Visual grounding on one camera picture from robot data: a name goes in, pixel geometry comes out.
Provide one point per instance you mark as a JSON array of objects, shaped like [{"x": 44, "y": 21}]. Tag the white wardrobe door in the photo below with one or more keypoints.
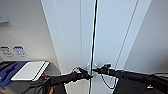
[
  {"x": 68, "y": 33},
  {"x": 111, "y": 33}
]

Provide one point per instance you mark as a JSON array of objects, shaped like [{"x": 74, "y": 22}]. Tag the white wardrobe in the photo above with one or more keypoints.
[{"x": 135, "y": 26}]

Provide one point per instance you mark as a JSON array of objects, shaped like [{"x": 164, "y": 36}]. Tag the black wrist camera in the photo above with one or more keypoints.
[
  {"x": 106, "y": 65},
  {"x": 76, "y": 69}
]

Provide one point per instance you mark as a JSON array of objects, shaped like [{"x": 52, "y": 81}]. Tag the blue white wall sign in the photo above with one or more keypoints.
[{"x": 19, "y": 51}]

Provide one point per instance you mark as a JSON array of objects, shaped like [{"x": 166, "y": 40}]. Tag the grey wall box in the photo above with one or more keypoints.
[{"x": 3, "y": 15}]

